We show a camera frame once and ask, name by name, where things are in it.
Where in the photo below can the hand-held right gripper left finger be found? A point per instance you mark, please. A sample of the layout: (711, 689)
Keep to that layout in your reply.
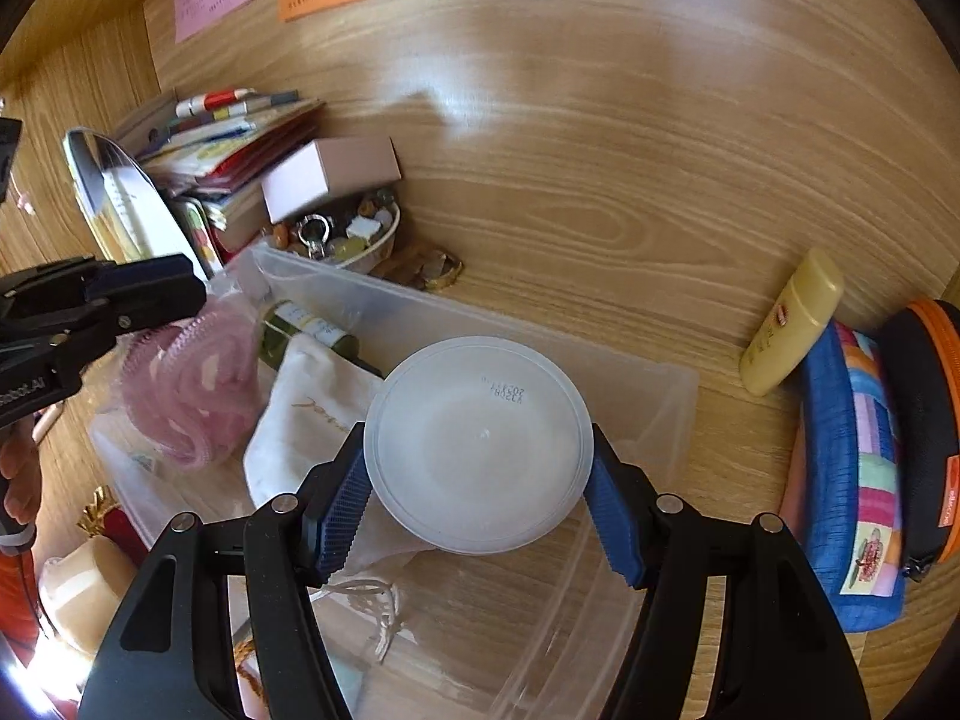
(341, 517)

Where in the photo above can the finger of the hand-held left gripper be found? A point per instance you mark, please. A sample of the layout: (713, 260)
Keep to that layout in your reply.
(150, 289)
(60, 349)

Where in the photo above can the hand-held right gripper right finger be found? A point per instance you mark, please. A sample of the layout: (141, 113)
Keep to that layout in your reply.
(611, 525)

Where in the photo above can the round translucent plastic lid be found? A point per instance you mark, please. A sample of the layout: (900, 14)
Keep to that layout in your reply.
(480, 450)

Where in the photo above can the clear plastic storage box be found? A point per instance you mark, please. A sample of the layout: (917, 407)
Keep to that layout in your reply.
(450, 315)

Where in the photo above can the wooden desktop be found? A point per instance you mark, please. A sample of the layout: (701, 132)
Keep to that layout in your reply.
(600, 240)

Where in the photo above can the person's left hand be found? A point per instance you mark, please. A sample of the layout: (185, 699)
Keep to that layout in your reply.
(19, 480)

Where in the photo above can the fruit print box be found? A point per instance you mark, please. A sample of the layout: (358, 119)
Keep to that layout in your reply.
(196, 229)

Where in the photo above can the oval mirror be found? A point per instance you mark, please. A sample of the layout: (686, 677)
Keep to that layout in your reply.
(112, 195)

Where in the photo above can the green glass bottle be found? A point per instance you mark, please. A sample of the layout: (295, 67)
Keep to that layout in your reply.
(300, 330)

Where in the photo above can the red pouch with gold trim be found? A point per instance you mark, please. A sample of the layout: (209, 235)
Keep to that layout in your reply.
(112, 532)

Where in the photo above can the stack of colourful packets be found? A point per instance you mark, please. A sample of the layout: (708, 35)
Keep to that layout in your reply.
(247, 157)

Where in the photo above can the red white pen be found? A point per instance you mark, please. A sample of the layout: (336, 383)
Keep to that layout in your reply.
(217, 100)

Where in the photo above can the pale pink cardboard box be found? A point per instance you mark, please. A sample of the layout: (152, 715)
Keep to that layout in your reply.
(330, 172)

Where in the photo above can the clear bowl of trinkets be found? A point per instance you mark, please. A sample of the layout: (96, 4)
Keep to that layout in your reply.
(360, 236)

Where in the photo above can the yellow sunscreen bottle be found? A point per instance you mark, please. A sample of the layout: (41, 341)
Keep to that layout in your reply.
(791, 322)

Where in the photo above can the black case with orange zip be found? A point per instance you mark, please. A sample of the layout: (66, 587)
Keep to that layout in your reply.
(926, 427)

